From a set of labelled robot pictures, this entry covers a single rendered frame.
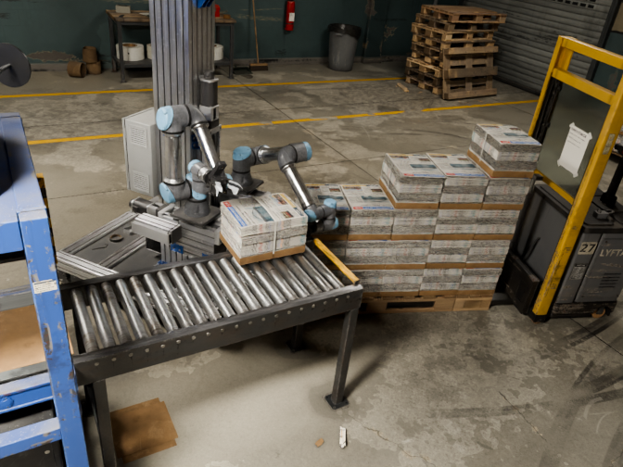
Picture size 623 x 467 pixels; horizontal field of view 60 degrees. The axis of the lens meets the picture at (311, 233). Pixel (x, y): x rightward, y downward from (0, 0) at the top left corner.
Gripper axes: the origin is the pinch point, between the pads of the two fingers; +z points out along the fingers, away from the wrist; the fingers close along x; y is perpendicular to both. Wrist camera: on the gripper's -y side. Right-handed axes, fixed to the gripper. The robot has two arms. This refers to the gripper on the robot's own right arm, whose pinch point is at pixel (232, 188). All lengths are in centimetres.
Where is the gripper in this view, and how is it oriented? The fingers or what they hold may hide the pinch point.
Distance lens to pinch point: 255.1
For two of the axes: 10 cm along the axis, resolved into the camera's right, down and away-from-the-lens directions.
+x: -7.4, 1.4, -6.5
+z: 6.4, 4.4, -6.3
